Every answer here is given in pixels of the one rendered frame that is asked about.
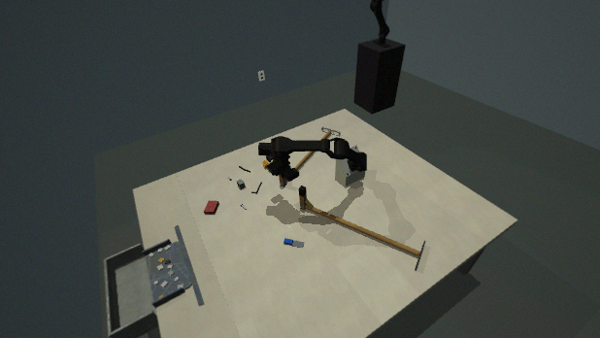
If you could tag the red rectangular block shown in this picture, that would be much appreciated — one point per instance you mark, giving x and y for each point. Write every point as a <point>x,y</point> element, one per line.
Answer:
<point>211,207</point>

